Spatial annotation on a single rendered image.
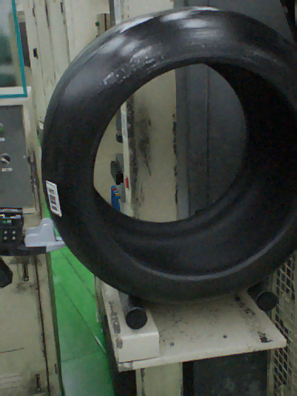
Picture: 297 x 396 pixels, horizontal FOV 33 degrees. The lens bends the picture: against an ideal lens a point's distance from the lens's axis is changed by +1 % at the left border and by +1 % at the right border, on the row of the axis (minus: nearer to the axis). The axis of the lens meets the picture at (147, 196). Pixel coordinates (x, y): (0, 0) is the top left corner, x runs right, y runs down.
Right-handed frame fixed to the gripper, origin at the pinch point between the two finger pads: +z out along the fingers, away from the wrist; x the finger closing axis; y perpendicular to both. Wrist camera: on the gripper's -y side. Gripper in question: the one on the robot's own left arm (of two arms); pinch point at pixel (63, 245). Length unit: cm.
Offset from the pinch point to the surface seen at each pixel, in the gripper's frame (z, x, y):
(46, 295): -3, 62, -44
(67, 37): 12, 336, 41
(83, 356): 16, 108, -101
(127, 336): 13.1, -11.2, -15.4
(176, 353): 24.1, -10.9, -20.0
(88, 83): 2.8, -10.7, 34.6
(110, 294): 11.7, 6.8, -15.4
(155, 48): 13.7, -12.3, 41.4
